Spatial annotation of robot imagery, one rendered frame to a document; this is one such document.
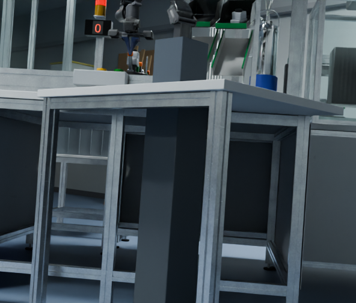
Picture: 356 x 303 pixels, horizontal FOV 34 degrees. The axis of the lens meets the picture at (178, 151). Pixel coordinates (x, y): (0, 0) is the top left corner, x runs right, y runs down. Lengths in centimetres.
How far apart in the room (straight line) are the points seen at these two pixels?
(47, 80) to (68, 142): 209
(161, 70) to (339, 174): 125
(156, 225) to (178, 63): 57
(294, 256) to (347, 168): 86
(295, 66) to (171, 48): 164
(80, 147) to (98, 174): 423
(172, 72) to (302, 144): 58
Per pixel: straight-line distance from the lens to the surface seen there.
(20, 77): 251
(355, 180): 304
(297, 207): 228
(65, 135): 454
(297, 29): 369
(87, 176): 892
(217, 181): 163
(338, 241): 305
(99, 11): 276
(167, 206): 203
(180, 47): 207
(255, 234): 399
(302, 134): 228
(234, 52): 257
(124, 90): 190
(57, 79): 246
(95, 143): 448
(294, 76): 363
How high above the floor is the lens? 63
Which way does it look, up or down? 1 degrees up
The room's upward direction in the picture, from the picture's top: 4 degrees clockwise
